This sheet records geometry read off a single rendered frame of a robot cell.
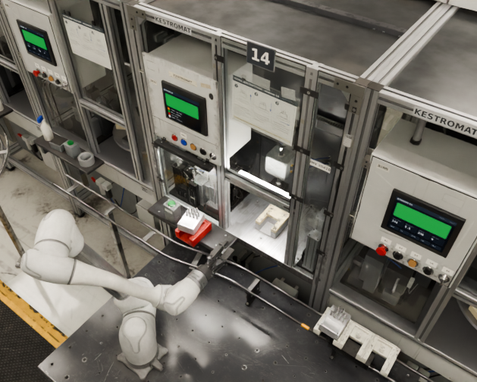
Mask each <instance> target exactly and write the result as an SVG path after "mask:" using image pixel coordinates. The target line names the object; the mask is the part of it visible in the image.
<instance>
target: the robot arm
mask: <svg viewBox="0 0 477 382"><path fill-rule="evenodd" d="M233 240H234V238H233V237H232V236H228V237H227V239H226V240H225V241H224V242H223V243H218V245H217V246H216V247H215V248H214V249H213V250H212V252H211V253H210V254H209V255H208V256H207V257H206V258H207V259H208V261H207V262H206V263H205V264H204V265H200V266H199V267H198V268H197V269H196V270H192V271H191V272H190V273H189V274H188V275H187V276H186V277H185V278H184V279H183V280H181V281H179V282H177V283H176V284H175V285H173V286H172V285H157V286H156V287H154V286H153V285H152V283H151V282H150V281H149V280H148V279H146V278H144V277H135V278H131V279H127V278H126V277H125V276H124V275H123V274H121V273H120V272H119V271H118V270H116V269H115V268H114V267H113V266H112V265H110V264H109V263H108V262H107V261H106V260H105V259H104V258H103V257H102V256H100V255H99V254H98V253H97V252H95V251H94V250H93V249H92V248H91V247H89V246H88V245H87V244H86V243H85V242H84V238H83V235H82V234H81V232H80V230H79V229H78V227H77V225H76V224H75V220H74V217H73V215H72V214H71V213H70V212H68V211H65V210H63V209H55V210H52V211H50V212H49V213H48V214H47V215H46V216H45V217H44V218H43V219H42V220H41V222H40V224H39V227H38V230H37V232H36V238H35V243H34V248H33V249H29V250H27V251H26V252H25V253H24V254H23V256H22V259H21V263H20V269H21V270H22V271H23V272H24V273H25V274H27V275H29V276H31V277H33V278H36V279H37V280H42V281H45V282H49V283H56V284H66V285H90V286H98V287H102V288H103V289H104V290H106V291H107V292H109V293H110V294H111V295H113V297H114V302H115V305H116V306H117V307H118V309H119V310H120V312H121V314H122V315H123V321H122V325H121V327H120V330H119V341H120V344H121V349H122V351H123V352H122V353H121V354H119V355H118V357H117V360H118V361H119V362H122V363H124V364H125V365H126V366H127V367H128V368H129V369H131V370H132V371H133V372H135V373H136V374H137V375H138V376H139V378H140V380H145V379H146V377H147V375H148V373H149V372H150V371H151V370H152V369H153V368H155V369H156V370H158V371H162V370H163V365H162V364H161V363H160V362H159V361H160V360H161V359H162V357H164V356H165V355H167V354H168V349H166V348H165V347H162V346H160V345H159V344H158V343H157V342H156V330H155V314H156V309H159V310H161V311H164V312H167V313H168V314H170V315H174V316H175V315H179V314H180V313H182V312H184V311H185V310H186V309H187V308H188V307H189V306H190V305H191V304H192V303H193V302H194V300H195V299H196V297H197V296H198V294H199V293H200V292H201V291H202V289H203V288H204V287H205V286H206V285H207V284H208V280H209V279H210V278H211V277H213V275H214V274H215V273H216V272H217V271H218V270H219V269H221V268H222V267H223V266H224V263H225V261H226V260H227V259H228V257H229V256H230V255H231V254H232V253H233V252H234V249H232V248H231V247H229V248H228V249H227V250H226V251H225V253H224V254H223V255H222V256H221V257H220V258H219V260H217V259H218V257H219V255H220V254H221V252H222V251H223V249H226V248H227V247H228V246H229V245H230V244H231V243H232V241H233ZM213 259H214V260H213Z"/></svg>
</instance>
